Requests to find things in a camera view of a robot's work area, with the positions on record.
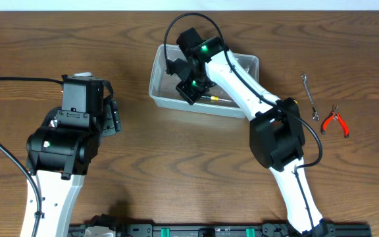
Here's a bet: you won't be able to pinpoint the slim black yellow screwdriver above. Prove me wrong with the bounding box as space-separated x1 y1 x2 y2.
201 95 232 103

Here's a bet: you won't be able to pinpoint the clear plastic container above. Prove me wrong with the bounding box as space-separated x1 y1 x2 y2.
149 45 245 119

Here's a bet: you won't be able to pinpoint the silver combination wrench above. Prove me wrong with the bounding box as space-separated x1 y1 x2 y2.
301 74 320 122

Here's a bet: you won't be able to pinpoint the red handled pliers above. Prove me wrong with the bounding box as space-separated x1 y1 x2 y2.
320 105 350 138

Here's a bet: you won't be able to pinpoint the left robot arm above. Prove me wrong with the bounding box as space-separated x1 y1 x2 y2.
20 97 121 236

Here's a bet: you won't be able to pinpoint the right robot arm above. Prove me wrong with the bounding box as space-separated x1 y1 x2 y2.
168 28 325 236

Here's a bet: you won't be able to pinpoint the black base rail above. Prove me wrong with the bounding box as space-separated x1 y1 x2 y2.
67 214 372 237

